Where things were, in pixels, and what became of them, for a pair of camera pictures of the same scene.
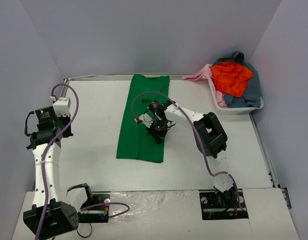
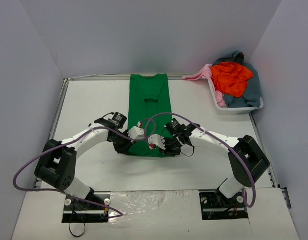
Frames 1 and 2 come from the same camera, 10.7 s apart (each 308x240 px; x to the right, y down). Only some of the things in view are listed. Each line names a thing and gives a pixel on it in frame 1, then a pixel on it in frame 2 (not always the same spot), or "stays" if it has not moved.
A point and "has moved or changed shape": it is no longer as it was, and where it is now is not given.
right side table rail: x=267 y=161 stays
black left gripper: x=63 y=124 to x=124 y=147
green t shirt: x=135 y=142 has moved or changed shape
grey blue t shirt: x=252 y=96 stays
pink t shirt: x=206 y=73 stays
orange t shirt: x=230 y=78 stays
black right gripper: x=157 y=130 to x=169 y=148
